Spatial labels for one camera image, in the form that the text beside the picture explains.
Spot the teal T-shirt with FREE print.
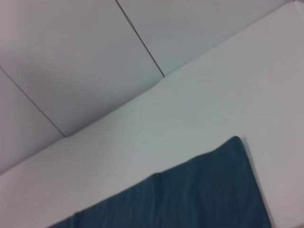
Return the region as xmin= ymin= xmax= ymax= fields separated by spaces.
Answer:
xmin=51 ymin=135 xmax=274 ymax=228

